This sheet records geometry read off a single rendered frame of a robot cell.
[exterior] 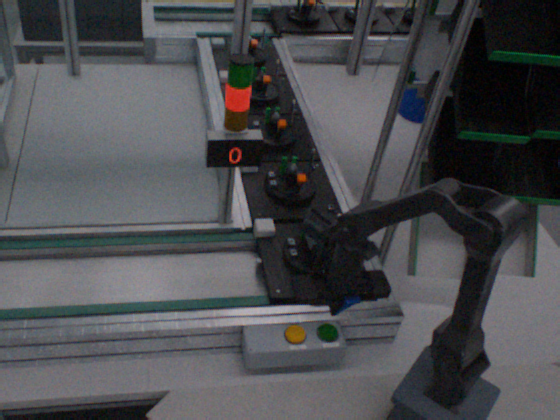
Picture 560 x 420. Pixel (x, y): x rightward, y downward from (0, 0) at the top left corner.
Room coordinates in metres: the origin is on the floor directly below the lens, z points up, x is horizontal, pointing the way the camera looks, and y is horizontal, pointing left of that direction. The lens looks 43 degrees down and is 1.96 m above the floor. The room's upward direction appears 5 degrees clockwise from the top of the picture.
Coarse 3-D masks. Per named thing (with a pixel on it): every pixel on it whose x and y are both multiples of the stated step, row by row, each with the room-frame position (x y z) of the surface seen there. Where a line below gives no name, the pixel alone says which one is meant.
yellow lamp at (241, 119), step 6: (228, 114) 1.06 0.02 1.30; (234, 114) 1.05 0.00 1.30; (240, 114) 1.05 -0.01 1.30; (246, 114) 1.06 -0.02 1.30; (228, 120) 1.05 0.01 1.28; (234, 120) 1.05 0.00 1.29; (240, 120) 1.05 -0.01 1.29; (246, 120) 1.06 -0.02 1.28; (228, 126) 1.05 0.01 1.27; (234, 126) 1.05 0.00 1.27; (240, 126) 1.05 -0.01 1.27; (246, 126) 1.06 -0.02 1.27
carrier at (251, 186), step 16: (256, 176) 1.28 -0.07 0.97; (272, 176) 1.25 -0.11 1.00; (288, 176) 1.23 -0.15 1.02; (320, 176) 1.31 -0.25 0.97; (256, 192) 1.22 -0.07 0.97; (272, 192) 1.20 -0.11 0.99; (288, 192) 1.20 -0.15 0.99; (304, 192) 1.21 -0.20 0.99; (320, 192) 1.24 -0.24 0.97; (256, 208) 1.15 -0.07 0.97; (272, 208) 1.16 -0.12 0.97; (288, 208) 1.16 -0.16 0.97; (304, 208) 1.17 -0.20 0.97; (336, 208) 1.18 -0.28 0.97
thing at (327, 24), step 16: (272, 0) 2.45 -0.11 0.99; (304, 0) 2.35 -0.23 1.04; (272, 16) 2.37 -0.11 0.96; (288, 16) 2.33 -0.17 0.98; (304, 16) 2.31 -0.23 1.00; (320, 16) 2.34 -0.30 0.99; (288, 32) 2.23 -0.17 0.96; (304, 32) 2.24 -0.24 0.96; (320, 32) 2.25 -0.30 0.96; (336, 32) 2.26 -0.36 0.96
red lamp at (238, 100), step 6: (228, 90) 1.06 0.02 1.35; (234, 90) 1.05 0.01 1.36; (240, 90) 1.05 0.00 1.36; (246, 90) 1.06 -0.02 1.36; (228, 96) 1.06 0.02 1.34; (234, 96) 1.05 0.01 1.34; (240, 96) 1.05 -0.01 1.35; (246, 96) 1.06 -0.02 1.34; (228, 102) 1.06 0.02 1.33; (234, 102) 1.05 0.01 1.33; (240, 102) 1.05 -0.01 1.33; (246, 102) 1.06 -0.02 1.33; (228, 108) 1.06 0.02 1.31; (234, 108) 1.05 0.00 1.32; (240, 108) 1.05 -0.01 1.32; (246, 108) 1.06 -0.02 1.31
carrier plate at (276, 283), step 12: (276, 228) 1.08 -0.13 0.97; (288, 228) 1.09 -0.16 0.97; (264, 240) 1.04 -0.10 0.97; (276, 240) 1.04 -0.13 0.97; (264, 252) 1.00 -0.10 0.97; (276, 252) 1.00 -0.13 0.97; (264, 264) 0.96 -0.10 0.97; (276, 264) 0.96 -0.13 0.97; (264, 276) 0.93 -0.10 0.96; (276, 276) 0.92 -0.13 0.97; (288, 276) 0.93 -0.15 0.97; (276, 288) 0.89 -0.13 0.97; (288, 288) 0.89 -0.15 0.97; (276, 300) 0.86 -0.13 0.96; (288, 300) 0.86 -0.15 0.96
